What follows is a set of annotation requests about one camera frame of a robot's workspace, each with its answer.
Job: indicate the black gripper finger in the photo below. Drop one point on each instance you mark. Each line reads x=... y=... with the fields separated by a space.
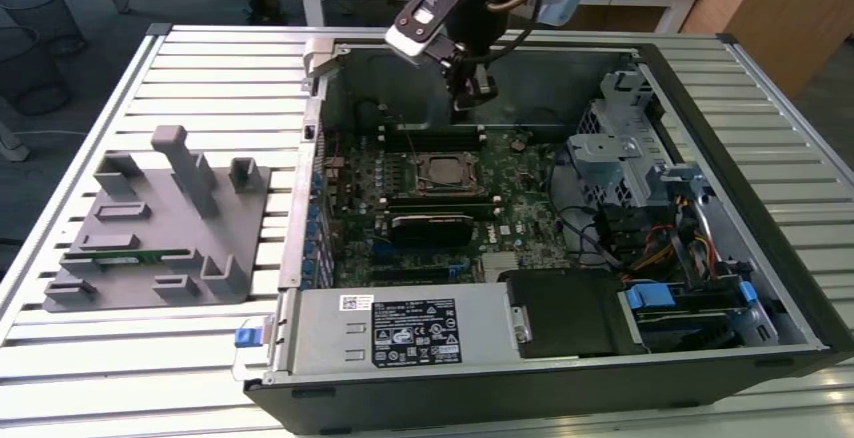
x=488 y=85
x=464 y=105

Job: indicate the silver CPU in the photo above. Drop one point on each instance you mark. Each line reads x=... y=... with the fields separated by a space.
x=453 y=170

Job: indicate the black RAM slot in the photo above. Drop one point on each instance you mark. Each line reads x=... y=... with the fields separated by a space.
x=434 y=133
x=434 y=143

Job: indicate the round coin battery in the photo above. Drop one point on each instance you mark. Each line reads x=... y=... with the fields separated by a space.
x=518 y=145

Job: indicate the black RAM stick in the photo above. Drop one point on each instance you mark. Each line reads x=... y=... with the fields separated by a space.
x=441 y=210
x=441 y=201

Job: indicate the silver drive cage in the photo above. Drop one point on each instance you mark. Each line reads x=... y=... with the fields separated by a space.
x=601 y=158

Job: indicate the grey card retention latch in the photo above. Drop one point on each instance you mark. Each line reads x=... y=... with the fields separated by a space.
x=317 y=55

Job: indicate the green motherboard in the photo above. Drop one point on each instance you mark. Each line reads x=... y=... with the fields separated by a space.
x=534 y=218

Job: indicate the black expansion card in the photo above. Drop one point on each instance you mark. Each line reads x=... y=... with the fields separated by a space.
x=430 y=230

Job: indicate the silver chipset heatsink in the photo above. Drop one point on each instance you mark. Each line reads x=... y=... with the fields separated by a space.
x=501 y=264

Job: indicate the black expansion slot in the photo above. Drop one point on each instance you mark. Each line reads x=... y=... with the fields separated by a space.
x=408 y=274

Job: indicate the wooden cabinet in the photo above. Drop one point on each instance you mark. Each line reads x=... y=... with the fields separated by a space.
x=795 y=8

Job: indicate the blue disk carrier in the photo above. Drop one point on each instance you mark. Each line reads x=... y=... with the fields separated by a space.
x=651 y=298

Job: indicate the silver power supply unit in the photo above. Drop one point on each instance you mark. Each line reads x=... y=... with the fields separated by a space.
x=321 y=328

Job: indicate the grey parts rack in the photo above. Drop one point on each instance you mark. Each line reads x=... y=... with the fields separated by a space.
x=168 y=238

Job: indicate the green RAM stick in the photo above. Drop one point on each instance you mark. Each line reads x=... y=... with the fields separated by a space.
x=154 y=254

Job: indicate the blue case latch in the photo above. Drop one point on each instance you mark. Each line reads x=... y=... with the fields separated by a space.
x=248 y=337

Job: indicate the black open PC case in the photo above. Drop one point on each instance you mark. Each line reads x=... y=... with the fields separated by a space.
x=468 y=398

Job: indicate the grey furniture foot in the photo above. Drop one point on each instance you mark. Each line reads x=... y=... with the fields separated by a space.
x=14 y=148

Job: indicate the large white wrist camera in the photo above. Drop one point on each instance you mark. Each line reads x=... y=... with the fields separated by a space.
x=417 y=33

